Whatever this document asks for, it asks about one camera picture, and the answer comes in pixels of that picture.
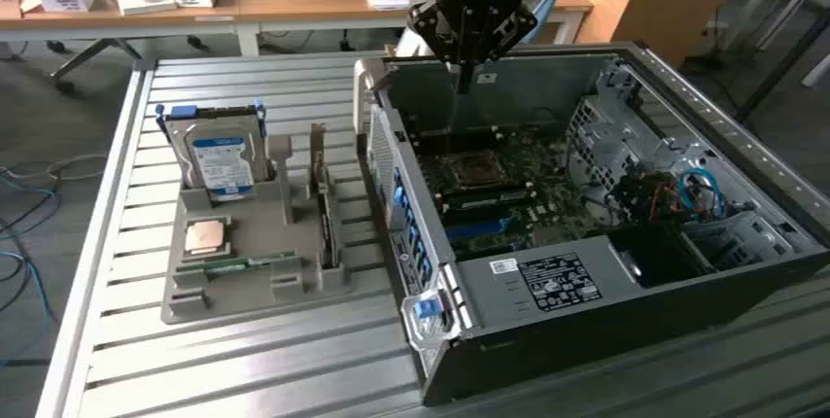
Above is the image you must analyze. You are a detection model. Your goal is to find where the open black PC case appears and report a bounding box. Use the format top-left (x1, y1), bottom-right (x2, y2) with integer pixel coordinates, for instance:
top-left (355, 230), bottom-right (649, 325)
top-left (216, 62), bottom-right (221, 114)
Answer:
top-left (352, 41), bottom-right (830, 408)

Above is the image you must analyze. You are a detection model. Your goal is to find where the silver disk bay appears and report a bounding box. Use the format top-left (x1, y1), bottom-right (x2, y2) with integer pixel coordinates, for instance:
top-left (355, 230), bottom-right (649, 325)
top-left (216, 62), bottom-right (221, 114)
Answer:
top-left (679, 208), bottom-right (798, 271)

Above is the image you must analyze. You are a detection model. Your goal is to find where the black graphics card metal bracket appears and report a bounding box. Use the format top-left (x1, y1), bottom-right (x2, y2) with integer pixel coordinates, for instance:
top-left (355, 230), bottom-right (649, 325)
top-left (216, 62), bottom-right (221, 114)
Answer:
top-left (302, 122), bottom-right (345, 273)

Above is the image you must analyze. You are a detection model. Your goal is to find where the grey power supply unit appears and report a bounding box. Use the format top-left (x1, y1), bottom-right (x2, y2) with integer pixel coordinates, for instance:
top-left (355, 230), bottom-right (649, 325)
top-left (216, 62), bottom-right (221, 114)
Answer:
top-left (451, 235), bottom-right (644, 331)

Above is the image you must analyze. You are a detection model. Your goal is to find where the red wire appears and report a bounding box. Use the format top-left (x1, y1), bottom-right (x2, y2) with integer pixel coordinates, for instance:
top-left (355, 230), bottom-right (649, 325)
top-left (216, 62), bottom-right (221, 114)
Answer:
top-left (652, 179), bottom-right (689, 219)

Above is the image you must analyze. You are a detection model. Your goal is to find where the CPU chip metal lid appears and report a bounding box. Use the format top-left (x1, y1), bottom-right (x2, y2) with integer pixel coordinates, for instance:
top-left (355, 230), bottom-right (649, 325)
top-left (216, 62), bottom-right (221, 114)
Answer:
top-left (182, 220), bottom-right (228, 258)

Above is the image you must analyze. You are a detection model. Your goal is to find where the blue wire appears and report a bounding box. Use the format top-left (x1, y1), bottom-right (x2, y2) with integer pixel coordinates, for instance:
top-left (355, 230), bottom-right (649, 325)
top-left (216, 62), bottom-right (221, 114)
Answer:
top-left (675, 166), bottom-right (728, 221)

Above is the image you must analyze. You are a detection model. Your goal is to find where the CPU socket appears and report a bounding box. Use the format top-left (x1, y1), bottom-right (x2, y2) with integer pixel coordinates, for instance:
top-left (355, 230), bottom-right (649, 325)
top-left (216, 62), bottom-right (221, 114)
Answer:
top-left (437, 149), bottom-right (512, 190)

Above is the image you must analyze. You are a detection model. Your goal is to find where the green RAM stick white label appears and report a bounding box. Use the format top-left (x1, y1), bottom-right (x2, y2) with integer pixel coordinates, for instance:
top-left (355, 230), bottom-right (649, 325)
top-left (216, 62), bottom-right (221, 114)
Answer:
top-left (441, 188), bottom-right (531, 213)

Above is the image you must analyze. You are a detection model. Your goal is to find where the blue expansion slot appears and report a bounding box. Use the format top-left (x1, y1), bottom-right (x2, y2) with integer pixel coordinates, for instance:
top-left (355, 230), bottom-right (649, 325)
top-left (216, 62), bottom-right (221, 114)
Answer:
top-left (444, 217), bottom-right (517, 240)

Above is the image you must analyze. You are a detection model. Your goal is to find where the grey plastic parts rack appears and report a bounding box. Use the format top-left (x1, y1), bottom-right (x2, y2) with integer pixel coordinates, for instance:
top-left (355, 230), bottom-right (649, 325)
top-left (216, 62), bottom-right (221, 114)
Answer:
top-left (160, 133), bottom-right (356, 326)

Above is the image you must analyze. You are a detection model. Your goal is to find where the black plastic shroud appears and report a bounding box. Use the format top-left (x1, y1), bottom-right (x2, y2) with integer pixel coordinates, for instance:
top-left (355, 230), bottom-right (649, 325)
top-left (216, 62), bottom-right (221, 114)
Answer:
top-left (607, 222), bottom-right (717, 291)

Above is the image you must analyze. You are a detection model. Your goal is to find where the white table leg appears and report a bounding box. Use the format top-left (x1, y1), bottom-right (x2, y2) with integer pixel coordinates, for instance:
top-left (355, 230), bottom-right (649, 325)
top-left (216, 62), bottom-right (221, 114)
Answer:
top-left (800, 46), bottom-right (830, 89)

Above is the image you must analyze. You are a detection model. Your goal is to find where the green motherboard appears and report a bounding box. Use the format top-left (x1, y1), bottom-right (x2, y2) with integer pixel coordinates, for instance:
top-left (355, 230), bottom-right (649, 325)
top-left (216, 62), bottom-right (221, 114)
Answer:
top-left (413, 123), bottom-right (621, 262)

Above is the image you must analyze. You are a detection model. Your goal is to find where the hard disk with blue caddy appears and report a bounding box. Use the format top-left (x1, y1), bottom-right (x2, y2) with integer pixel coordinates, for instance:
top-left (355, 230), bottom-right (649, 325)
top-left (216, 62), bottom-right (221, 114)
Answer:
top-left (154, 99), bottom-right (281, 204)

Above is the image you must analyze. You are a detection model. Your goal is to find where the wooden office desk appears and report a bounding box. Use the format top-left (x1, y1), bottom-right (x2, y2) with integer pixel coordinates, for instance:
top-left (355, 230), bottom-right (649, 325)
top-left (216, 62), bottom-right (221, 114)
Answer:
top-left (236, 0), bottom-right (595, 57)
top-left (0, 0), bottom-right (260, 94)

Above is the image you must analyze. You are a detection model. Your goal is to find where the blue network cable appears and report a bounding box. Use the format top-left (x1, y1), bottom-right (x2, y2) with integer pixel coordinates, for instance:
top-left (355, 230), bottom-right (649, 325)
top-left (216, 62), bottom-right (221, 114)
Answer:
top-left (0, 164), bottom-right (65, 369)

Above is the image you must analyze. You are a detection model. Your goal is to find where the white loose cable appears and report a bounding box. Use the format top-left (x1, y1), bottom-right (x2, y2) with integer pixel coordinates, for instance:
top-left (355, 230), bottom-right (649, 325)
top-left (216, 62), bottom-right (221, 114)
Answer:
top-left (0, 152), bottom-right (110, 185)

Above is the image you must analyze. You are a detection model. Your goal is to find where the blue case latch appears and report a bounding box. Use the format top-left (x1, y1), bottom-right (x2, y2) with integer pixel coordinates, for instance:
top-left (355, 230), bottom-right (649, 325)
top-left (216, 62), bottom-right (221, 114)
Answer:
top-left (412, 293), bottom-right (449, 323)

